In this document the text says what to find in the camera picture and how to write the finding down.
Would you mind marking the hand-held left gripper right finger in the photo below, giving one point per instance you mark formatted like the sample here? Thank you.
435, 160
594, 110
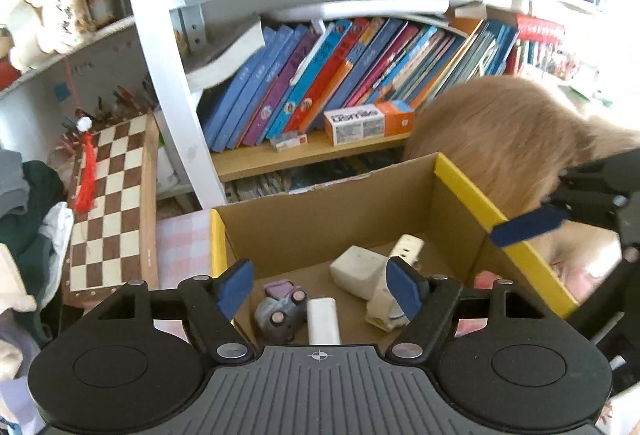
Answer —
402, 287

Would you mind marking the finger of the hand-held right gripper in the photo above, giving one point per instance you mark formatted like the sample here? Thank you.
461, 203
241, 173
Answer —
530, 226

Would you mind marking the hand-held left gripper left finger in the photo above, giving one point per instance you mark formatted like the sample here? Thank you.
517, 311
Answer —
236, 286

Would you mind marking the white power strip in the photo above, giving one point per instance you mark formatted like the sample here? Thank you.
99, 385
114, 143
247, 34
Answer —
382, 305

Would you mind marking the white square power adapter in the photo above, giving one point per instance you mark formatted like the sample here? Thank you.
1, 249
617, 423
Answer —
357, 271

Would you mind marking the grey purple toy car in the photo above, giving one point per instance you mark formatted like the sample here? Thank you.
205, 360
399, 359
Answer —
280, 312

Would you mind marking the white charger block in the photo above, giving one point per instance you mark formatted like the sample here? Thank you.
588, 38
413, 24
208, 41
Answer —
324, 320

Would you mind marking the cardboard box with yellow rim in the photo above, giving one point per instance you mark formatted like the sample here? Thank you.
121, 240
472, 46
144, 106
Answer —
310, 225

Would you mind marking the pink checked cloth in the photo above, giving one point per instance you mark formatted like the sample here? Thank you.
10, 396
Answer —
182, 245

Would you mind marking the tan fluffy fur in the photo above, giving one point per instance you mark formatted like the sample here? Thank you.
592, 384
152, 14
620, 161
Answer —
505, 140

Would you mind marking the row of flat books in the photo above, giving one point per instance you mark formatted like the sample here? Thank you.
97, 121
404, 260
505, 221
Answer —
310, 175

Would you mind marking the wooden chessboard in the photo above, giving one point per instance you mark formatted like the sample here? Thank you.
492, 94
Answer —
112, 205

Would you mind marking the small red white box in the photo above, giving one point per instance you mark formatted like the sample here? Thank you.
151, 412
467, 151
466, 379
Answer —
289, 141

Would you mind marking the orange and white carton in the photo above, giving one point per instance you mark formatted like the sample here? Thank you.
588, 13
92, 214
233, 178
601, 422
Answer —
367, 122

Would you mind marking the white bookshelf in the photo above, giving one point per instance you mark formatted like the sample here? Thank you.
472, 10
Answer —
165, 115

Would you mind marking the red tassel ornament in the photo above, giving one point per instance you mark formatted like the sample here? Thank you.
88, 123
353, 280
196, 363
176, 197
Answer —
85, 175

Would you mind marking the white cloth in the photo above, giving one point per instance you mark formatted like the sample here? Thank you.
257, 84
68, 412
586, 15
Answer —
55, 230

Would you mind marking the dark green cloth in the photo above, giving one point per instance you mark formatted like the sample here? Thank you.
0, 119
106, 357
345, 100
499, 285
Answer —
37, 195

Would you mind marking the row of upright books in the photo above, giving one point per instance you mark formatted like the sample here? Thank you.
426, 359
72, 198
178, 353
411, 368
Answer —
350, 75

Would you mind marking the grey cloth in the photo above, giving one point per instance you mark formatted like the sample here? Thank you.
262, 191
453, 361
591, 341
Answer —
12, 182

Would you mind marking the glass jar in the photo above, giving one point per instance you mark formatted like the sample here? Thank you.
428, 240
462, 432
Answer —
102, 7

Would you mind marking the white plush toy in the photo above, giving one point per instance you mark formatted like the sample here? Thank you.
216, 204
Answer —
42, 0

